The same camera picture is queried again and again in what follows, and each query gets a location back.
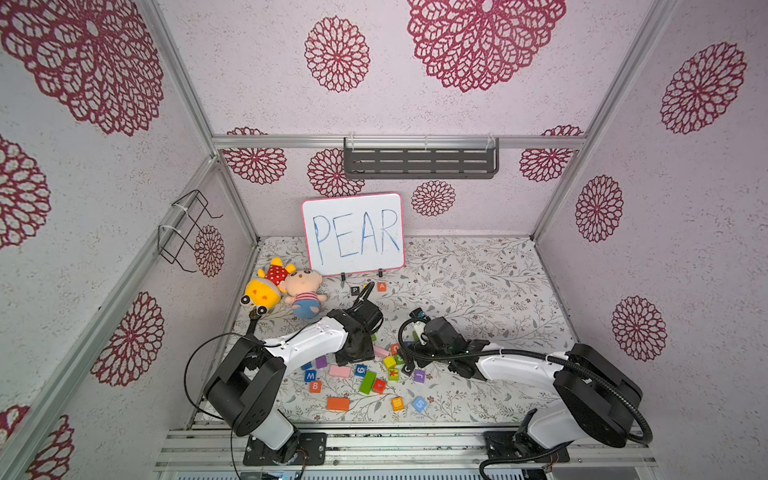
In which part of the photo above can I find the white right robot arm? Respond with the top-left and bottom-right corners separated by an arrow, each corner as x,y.
397,309 -> 653,454

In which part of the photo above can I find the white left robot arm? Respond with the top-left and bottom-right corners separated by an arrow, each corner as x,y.
203,300 -> 384,455

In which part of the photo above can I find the orange yellow letter block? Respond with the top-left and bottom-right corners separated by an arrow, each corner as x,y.
391,397 -> 405,412

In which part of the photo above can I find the pink flat block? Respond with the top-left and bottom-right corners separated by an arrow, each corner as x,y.
329,365 -> 352,378

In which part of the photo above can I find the long green block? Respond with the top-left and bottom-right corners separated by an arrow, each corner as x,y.
359,371 -> 377,395

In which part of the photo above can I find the light blue G block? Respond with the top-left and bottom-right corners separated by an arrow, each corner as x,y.
411,396 -> 428,413

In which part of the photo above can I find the pink pig plush doll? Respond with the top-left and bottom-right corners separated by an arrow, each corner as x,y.
280,269 -> 327,320

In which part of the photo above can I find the orange flat rectangular block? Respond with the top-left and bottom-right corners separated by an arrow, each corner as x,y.
326,397 -> 351,412

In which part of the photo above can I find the pink framed whiteboard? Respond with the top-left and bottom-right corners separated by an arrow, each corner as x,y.
302,193 -> 406,276

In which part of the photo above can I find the yellow red plush toy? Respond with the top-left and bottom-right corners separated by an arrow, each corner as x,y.
239,257 -> 296,316

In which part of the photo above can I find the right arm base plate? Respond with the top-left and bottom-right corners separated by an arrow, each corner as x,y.
483,431 -> 570,464

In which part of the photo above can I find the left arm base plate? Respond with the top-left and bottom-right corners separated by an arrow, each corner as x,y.
243,431 -> 328,467

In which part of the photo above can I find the grey wall shelf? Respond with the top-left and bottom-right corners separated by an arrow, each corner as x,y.
342,138 -> 499,180

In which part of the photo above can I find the black wire wall rack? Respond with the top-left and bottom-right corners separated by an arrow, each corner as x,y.
156,189 -> 226,278

